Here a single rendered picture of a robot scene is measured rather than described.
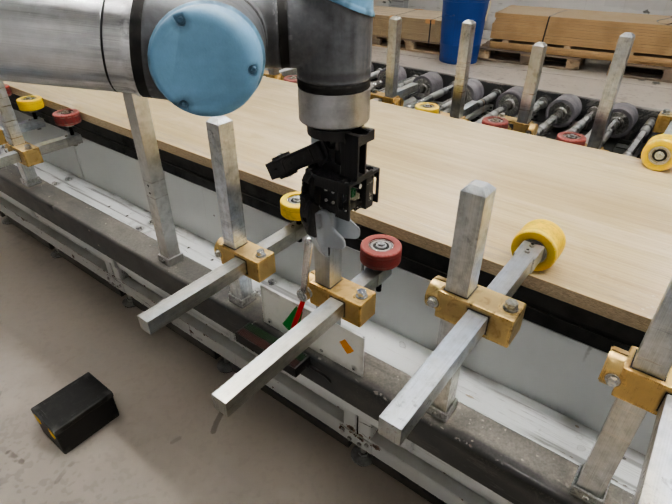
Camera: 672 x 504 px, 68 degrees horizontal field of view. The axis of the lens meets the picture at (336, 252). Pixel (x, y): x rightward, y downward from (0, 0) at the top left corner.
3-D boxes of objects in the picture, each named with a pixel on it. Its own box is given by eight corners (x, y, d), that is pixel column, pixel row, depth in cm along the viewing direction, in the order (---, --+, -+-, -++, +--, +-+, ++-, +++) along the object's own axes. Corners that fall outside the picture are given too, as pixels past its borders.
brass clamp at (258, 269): (257, 284, 101) (255, 264, 98) (213, 261, 108) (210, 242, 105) (278, 270, 105) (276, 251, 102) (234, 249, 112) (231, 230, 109)
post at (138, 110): (170, 267, 124) (128, 84, 99) (158, 261, 126) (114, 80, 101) (184, 259, 127) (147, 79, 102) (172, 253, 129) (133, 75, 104)
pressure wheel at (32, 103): (46, 123, 184) (35, 92, 178) (55, 128, 180) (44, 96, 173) (23, 129, 179) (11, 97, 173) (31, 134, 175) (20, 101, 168)
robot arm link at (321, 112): (282, 87, 60) (331, 71, 67) (284, 126, 63) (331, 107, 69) (341, 100, 56) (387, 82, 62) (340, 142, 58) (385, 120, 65)
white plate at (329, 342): (361, 378, 94) (363, 339, 88) (262, 322, 107) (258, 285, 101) (363, 376, 94) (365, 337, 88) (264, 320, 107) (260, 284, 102)
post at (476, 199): (441, 434, 88) (486, 191, 61) (423, 424, 90) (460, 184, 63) (450, 421, 90) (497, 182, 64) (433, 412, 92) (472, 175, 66)
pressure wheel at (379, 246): (384, 308, 96) (387, 259, 90) (350, 292, 100) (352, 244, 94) (405, 287, 101) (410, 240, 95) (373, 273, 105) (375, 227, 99)
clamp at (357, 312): (359, 328, 88) (360, 306, 85) (301, 299, 94) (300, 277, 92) (377, 312, 91) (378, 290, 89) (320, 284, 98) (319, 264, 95)
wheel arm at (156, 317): (152, 339, 87) (147, 321, 85) (141, 331, 89) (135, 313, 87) (310, 236, 116) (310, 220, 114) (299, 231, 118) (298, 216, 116)
